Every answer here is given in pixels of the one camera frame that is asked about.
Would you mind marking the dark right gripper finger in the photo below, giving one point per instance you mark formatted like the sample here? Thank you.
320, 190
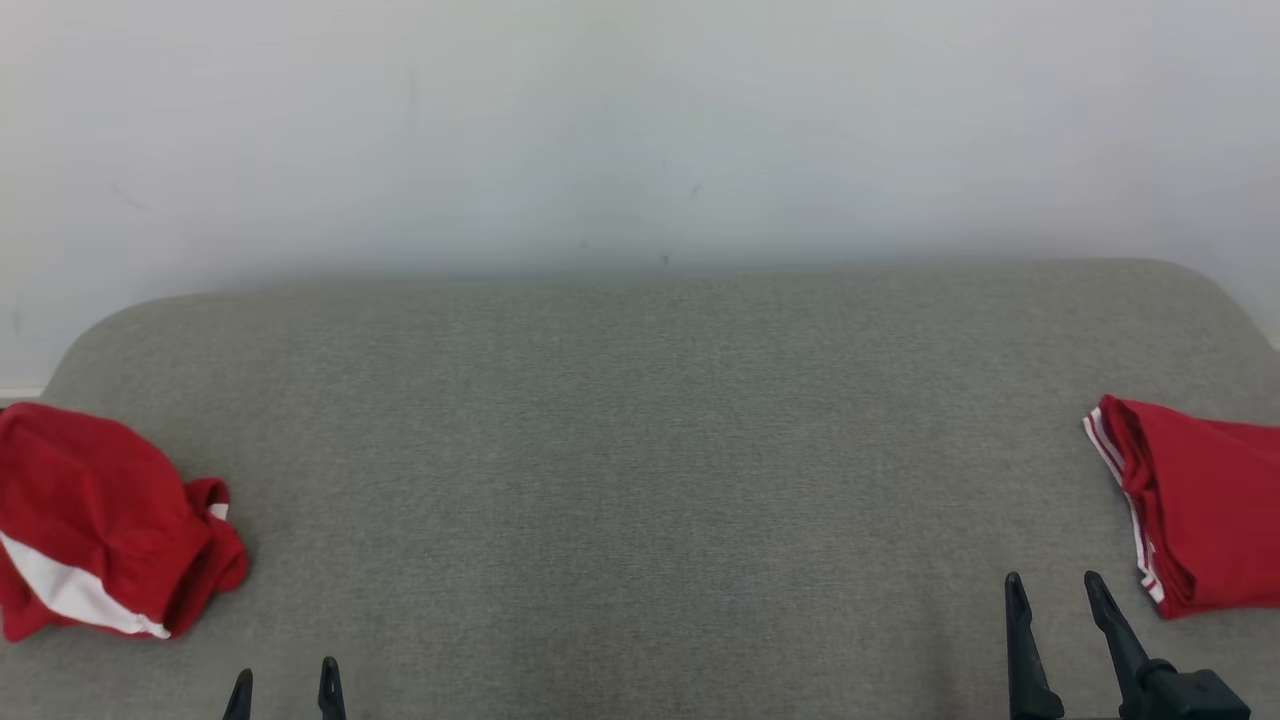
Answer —
1120, 650
1028, 670

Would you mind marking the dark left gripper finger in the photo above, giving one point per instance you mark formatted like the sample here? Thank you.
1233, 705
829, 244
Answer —
240, 700
332, 695

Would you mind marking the red white polo shirt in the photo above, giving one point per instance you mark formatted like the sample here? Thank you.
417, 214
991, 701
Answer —
1210, 500

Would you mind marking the red shorts with white stripe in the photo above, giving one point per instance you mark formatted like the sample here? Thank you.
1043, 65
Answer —
90, 500

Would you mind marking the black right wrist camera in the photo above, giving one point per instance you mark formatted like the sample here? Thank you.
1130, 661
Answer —
1195, 695

